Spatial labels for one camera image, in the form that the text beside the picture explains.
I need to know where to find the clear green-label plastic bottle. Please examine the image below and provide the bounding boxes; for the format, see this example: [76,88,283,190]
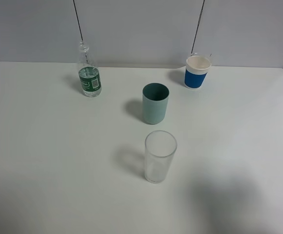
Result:
[77,40,102,98]

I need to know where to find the teal plastic cup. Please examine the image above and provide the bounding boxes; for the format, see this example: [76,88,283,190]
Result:
[142,83,170,125]

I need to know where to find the blue white paper cup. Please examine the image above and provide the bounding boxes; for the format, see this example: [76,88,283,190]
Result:
[184,56,212,89]

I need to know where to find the clear glass behind paper cup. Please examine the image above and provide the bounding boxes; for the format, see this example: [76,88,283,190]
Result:
[190,52,212,61]

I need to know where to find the clear tall glass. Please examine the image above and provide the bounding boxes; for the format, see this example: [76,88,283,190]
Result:
[145,130,177,184]

